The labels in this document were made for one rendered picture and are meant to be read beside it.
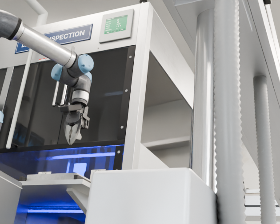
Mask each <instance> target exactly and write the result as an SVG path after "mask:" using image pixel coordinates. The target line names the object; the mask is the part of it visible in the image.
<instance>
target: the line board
mask: <svg viewBox="0 0 280 224"><path fill-rule="evenodd" d="M92 26H93V24H87V25H82V26H78V27H73V28H68V29H64V30H59V31H55V32H49V33H45V34H43V35H45V36H47V37H48V38H50V39H52V40H53V41H55V42H57V43H59V44H60V45H63V44H69V43H74V42H79V41H83V40H90V38H91V33H92ZM29 50H30V48H28V47H26V46H24V45H22V44H21V43H19V42H17V46H16V50H15V54H17V53H22V52H28V51H29Z"/></svg>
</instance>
